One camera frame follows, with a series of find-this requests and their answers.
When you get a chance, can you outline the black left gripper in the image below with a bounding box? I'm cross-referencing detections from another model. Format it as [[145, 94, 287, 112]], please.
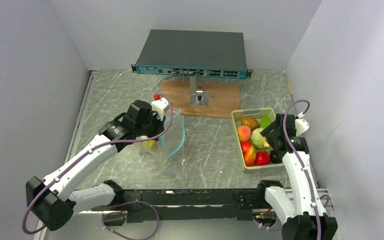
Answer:
[[135, 109, 166, 142]]

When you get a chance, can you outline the pale green cabbage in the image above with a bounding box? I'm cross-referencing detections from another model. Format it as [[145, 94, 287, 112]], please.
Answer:
[[250, 127, 270, 150]]

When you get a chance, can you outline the yellow star fruit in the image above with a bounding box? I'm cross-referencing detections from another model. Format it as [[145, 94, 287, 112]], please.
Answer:
[[144, 140, 156, 150]]

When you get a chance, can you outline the clear zip top bag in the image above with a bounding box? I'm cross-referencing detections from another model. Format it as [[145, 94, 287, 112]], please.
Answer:
[[136, 108, 186, 164]]

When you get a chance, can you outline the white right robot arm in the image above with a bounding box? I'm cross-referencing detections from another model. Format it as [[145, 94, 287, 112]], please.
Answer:
[[255, 113, 338, 240]]

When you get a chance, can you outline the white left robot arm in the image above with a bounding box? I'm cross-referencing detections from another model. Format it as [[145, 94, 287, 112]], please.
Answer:
[[22, 97, 173, 234]]

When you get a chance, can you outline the red apple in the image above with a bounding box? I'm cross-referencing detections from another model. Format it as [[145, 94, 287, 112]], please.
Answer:
[[254, 151, 271, 166]]

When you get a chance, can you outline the orange yellow mango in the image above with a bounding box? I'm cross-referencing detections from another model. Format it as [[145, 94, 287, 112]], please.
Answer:
[[243, 145, 257, 167]]

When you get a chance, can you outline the red wrinkled fruit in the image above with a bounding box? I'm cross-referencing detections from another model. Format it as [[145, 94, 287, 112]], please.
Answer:
[[240, 141, 253, 155]]

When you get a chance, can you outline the brown potato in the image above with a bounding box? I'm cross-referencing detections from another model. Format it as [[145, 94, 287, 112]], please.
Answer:
[[240, 116, 260, 131]]

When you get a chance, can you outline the pale green perforated basket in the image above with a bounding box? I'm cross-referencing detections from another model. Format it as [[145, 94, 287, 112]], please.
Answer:
[[231, 107, 285, 172]]

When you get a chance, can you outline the silver metal stand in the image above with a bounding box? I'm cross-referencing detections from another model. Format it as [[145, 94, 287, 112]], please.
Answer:
[[189, 76, 210, 106]]

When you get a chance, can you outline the brown wooden board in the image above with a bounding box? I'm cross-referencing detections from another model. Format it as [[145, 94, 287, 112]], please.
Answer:
[[160, 79, 241, 119]]

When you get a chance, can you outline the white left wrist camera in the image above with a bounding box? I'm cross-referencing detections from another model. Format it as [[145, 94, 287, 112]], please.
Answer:
[[151, 93, 170, 120]]

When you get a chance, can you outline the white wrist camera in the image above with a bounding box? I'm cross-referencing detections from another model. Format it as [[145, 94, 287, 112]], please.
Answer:
[[295, 112, 310, 137], [151, 93, 170, 120]]

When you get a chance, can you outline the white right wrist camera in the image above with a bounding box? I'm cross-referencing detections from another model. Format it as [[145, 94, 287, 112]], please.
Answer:
[[295, 112, 310, 137]]

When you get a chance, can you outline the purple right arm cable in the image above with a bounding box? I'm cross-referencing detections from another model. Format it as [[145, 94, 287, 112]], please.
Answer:
[[253, 99, 331, 240]]

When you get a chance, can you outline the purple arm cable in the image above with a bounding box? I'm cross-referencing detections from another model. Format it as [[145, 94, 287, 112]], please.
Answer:
[[21, 93, 174, 236], [253, 99, 331, 240]]

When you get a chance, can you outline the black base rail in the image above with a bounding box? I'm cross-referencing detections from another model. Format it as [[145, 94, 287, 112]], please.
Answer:
[[102, 184, 275, 227]]

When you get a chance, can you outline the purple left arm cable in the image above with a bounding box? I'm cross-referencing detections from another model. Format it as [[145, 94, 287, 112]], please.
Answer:
[[21, 93, 174, 236]]

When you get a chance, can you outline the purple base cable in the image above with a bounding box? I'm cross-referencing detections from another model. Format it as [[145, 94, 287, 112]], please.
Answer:
[[101, 200, 161, 240]]

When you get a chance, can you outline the blue grey network switch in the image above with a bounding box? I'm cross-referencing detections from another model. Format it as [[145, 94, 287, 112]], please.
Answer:
[[131, 29, 252, 79]]

